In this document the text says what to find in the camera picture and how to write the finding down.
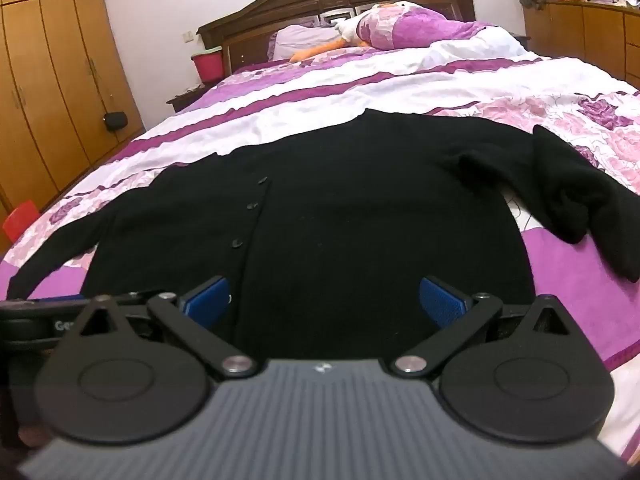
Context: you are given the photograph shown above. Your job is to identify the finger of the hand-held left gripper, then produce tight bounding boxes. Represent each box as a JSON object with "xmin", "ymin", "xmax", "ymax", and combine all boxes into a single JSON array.
[{"xmin": 0, "ymin": 295, "xmax": 92, "ymax": 307}]

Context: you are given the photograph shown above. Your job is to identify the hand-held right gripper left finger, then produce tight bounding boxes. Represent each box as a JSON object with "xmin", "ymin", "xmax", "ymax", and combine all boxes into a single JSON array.
[{"xmin": 75, "ymin": 275, "xmax": 259, "ymax": 379}]

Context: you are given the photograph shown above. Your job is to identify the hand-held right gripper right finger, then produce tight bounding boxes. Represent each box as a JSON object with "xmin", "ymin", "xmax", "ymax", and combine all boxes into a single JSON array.
[{"xmin": 392, "ymin": 276, "xmax": 574, "ymax": 379}]

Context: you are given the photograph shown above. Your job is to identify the black knit cardigan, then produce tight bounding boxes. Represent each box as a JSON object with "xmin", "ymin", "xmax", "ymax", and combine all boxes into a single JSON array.
[{"xmin": 7, "ymin": 107, "xmax": 640, "ymax": 362}]

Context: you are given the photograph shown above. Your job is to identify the red plastic stool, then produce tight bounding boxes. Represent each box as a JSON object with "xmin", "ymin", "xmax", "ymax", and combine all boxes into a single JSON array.
[{"xmin": 2, "ymin": 199, "xmax": 41, "ymax": 247}]

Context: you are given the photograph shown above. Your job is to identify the dark wooden nightstand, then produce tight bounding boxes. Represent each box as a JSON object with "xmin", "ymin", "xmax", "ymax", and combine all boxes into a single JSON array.
[{"xmin": 166, "ymin": 82, "xmax": 222, "ymax": 114}]

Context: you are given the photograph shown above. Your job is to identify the brown wooden wardrobe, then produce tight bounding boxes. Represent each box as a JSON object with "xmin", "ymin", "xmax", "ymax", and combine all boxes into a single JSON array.
[{"xmin": 0, "ymin": 0, "xmax": 146, "ymax": 257}]

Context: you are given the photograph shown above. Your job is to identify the purple floral bed cover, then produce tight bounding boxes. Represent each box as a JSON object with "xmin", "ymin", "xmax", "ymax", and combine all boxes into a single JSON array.
[{"xmin": 0, "ymin": 22, "xmax": 640, "ymax": 463}]

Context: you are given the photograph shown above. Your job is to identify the red bucket with green rim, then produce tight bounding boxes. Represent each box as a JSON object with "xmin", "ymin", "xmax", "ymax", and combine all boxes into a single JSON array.
[{"xmin": 193, "ymin": 45, "xmax": 224, "ymax": 85}]

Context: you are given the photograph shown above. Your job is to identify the folded purple floral quilt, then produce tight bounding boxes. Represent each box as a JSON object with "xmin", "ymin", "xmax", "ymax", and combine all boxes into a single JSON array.
[{"xmin": 350, "ymin": 6, "xmax": 502, "ymax": 52}]

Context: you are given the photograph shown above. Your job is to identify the lilac pillow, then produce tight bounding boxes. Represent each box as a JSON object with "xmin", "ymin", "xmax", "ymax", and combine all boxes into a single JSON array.
[{"xmin": 272, "ymin": 24, "xmax": 347, "ymax": 62}]

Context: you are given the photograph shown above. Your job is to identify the white goose plush toy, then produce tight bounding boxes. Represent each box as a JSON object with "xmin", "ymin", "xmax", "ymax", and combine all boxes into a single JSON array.
[{"xmin": 289, "ymin": 2, "xmax": 426, "ymax": 64}]

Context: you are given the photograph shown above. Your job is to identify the brown wooden cabinet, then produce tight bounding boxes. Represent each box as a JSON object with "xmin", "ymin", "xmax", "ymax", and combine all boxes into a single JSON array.
[{"xmin": 522, "ymin": 0, "xmax": 640, "ymax": 95}]

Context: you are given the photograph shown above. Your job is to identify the dark wooden headboard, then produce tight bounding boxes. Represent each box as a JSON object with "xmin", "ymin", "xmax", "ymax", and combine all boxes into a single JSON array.
[{"xmin": 197, "ymin": 0, "xmax": 476, "ymax": 79}]

